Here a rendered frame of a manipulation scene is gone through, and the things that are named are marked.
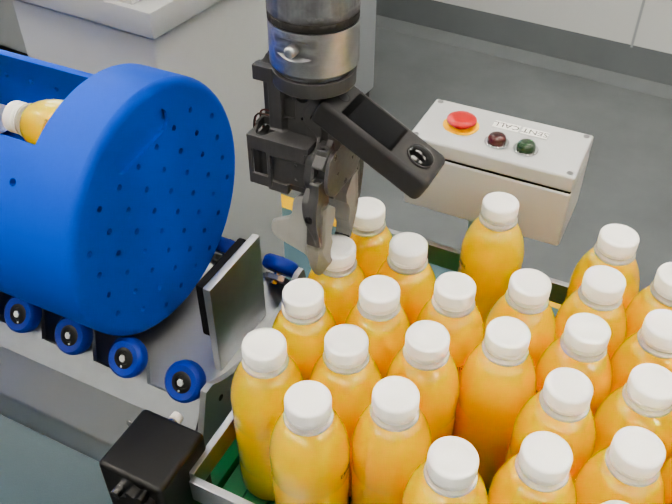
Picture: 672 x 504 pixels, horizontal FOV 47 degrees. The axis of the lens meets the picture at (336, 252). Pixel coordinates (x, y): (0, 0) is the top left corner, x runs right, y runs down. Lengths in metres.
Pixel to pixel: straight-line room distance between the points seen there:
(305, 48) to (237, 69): 0.74
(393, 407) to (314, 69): 0.28
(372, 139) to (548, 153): 0.33
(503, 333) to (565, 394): 0.08
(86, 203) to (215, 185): 0.22
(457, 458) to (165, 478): 0.26
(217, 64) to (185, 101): 0.49
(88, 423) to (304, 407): 0.40
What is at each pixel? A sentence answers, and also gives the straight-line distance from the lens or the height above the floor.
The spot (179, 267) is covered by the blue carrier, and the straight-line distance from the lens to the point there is 0.89.
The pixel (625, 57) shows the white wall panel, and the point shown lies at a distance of 3.55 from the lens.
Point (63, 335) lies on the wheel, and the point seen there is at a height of 0.97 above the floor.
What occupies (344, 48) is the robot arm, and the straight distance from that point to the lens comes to 0.62.
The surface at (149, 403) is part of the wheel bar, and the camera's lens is 0.88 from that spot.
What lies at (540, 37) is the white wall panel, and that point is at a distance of 3.62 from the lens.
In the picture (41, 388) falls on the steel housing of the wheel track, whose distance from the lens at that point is 0.99.
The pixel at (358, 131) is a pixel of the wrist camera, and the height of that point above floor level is 1.25.
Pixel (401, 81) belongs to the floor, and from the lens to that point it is 3.37.
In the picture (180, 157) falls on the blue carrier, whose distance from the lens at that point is 0.83.
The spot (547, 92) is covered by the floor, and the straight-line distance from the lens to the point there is 3.39.
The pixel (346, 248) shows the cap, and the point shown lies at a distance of 0.76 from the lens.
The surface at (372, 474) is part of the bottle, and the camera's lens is 0.67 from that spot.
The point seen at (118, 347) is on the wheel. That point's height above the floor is 0.97.
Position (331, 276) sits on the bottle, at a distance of 0.76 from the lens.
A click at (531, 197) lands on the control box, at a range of 0.92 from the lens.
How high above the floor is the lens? 1.59
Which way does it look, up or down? 41 degrees down
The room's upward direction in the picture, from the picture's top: straight up
